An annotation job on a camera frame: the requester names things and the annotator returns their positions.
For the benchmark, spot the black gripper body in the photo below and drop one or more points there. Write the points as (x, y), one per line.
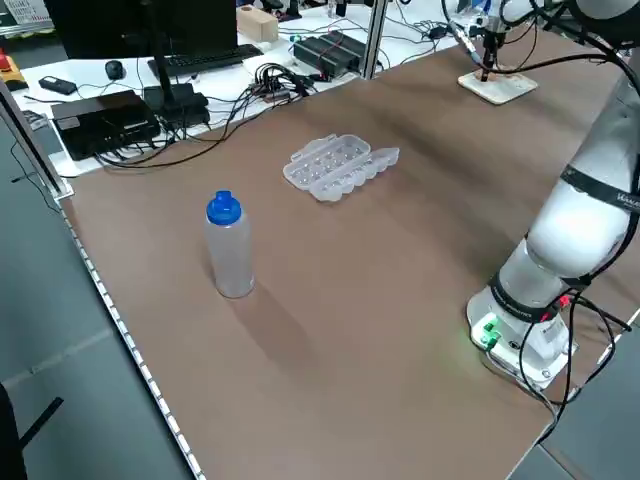
(494, 40)

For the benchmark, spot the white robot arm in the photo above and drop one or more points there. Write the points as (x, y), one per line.
(512, 10)
(575, 235)

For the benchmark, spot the cream-white bear print tray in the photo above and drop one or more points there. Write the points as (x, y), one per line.
(500, 90)

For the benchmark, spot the black power adapter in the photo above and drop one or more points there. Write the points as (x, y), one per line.
(437, 32)

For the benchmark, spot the black ribbed power supply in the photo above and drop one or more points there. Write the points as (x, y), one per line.
(330, 52)

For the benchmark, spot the clear plastic egg carton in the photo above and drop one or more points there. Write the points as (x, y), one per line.
(335, 165)

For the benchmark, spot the light wooden block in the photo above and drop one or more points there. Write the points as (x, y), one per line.
(257, 22)

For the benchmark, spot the black keyboard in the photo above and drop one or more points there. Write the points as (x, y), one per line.
(210, 57)

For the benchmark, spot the black monitor stand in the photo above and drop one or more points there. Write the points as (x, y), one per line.
(175, 102)

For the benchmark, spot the blue round object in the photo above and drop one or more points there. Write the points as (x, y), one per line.
(230, 250)

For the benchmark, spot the black computer monitor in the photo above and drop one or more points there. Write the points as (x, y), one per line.
(140, 25)

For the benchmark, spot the black computer mouse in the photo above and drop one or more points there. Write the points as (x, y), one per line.
(114, 69)

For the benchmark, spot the black electronics box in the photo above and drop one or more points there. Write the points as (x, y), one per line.
(105, 122)

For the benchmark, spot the small black flat device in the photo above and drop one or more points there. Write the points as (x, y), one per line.
(57, 85)

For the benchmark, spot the red emergency stop button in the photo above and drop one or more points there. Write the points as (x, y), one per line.
(7, 62)

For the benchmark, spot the black chair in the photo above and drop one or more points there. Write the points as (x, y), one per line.
(10, 440)

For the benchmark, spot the aluminium camera pole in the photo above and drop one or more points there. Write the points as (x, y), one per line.
(375, 35)

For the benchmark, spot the aluminium frame post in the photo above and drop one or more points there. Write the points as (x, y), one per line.
(35, 145)

